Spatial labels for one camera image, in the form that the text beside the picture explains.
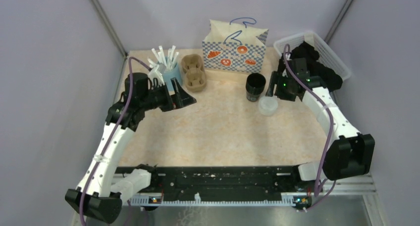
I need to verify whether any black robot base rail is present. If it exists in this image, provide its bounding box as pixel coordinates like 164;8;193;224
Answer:
114;164;315;208

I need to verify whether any blue straw holder cup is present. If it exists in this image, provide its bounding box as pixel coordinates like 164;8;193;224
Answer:
159;62;183;92

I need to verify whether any white plastic basket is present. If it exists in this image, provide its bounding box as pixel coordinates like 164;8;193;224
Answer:
273;32;351;92

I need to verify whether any cardboard cup carrier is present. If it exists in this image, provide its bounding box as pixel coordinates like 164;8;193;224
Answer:
181;54;207;92

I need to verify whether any stack of black cups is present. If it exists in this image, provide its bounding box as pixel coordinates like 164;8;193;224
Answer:
246;73;266;102

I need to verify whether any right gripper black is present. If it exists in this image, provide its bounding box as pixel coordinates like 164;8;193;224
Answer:
266;71;296;102

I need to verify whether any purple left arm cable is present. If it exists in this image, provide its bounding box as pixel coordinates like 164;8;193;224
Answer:
78;56;155;226

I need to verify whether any checkered paper takeout bag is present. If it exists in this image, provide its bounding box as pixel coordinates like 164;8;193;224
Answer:
202;17;269;73

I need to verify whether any stack of white lids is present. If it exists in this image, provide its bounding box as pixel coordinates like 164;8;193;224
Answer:
258;96;278;116

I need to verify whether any black cloth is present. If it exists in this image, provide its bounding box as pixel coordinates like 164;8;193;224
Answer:
278;42;343;95

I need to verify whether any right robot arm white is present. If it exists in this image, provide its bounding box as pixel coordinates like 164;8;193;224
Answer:
266;58;375;192

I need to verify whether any white wrapped straws bundle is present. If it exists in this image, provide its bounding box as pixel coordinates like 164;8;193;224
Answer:
148;45;179;84

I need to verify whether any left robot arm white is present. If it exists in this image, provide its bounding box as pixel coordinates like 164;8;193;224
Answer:
64;72;197;224

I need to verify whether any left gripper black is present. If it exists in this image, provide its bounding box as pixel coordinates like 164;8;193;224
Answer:
140;77;196;112

